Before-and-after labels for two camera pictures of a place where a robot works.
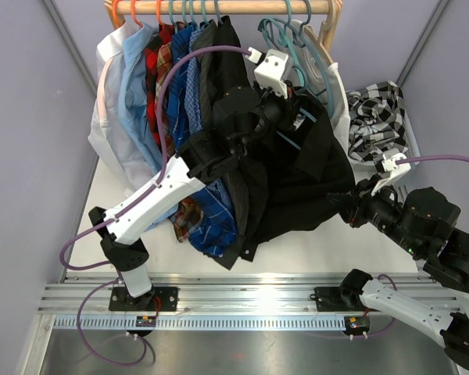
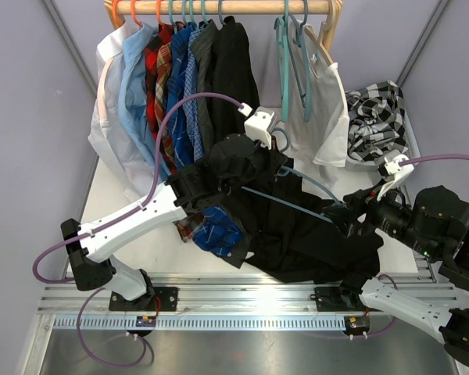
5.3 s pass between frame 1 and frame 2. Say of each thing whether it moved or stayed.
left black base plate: stayed
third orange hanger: stayed
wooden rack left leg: stayed
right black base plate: stayed
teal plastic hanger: moved
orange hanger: stayed
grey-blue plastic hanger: moved
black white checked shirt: stayed
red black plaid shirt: stayed
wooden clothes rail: stayed
